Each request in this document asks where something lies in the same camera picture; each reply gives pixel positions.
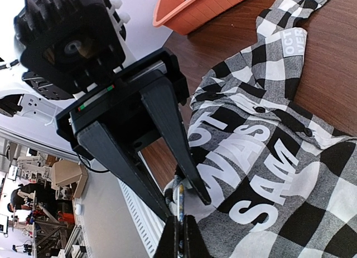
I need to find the black white checkered shirt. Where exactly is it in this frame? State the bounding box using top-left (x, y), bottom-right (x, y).
top-left (174, 0), bottom-right (356, 257)

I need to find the round gold brooch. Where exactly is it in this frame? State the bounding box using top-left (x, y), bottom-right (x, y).
top-left (177, 184), bottom-right (185, 225)

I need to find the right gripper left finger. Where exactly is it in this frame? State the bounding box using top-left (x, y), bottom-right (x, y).
top-left (153, 216), bottom-right (180, 258)

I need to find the person in background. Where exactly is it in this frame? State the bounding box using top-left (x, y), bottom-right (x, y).
top-left (7, 183), bottom-right (57, 215)

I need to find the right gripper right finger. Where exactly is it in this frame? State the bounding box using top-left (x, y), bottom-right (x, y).
top-left (183, 215), bottom-right (211, 258)

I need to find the orange plastic basin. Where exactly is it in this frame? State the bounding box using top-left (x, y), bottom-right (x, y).
top-left (152, 0), bottom-right (245, 35)

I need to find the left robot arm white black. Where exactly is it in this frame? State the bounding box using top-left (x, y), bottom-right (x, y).
top-left (1, 0), bottom-right (211, 220)

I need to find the white round brooch backing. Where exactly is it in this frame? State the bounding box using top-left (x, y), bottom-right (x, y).
top-left (163, 177), bottom-right (182, 215)

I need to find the aluminium front rail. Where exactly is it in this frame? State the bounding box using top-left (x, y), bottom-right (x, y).
top-left (118, 152), bottom-right (168, 258)

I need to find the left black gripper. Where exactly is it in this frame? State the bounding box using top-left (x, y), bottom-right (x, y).
top-left (56, 48), bottom-right (211, 221)

